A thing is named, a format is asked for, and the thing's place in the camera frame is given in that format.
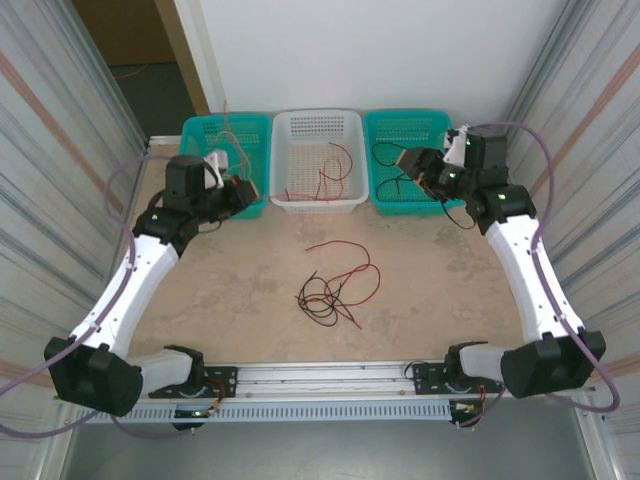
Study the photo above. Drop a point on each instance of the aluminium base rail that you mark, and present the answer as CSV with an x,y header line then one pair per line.
x,y
325,375

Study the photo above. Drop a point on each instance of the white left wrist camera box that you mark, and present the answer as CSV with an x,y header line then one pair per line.
x,y
216,167

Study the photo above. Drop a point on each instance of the left base wiring bundle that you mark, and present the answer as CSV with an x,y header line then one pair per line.
x,y
216,395

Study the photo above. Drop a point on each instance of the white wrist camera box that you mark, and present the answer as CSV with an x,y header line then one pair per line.
x,y
456,145
216,167

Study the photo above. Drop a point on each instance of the white plastic basket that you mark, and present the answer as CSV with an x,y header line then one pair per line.
x,y
300,165

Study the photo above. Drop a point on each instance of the teal plastic basket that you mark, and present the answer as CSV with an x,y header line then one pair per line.
x,y
200,135
420,130

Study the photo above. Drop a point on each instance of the right base wiring bundle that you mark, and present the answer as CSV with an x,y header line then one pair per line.
x,y
482,397

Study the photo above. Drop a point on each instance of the base wiring bundle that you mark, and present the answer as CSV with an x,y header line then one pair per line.
x,y
482,397
216,395

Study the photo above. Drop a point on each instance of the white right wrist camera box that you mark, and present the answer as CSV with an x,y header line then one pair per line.
x,y
456,145

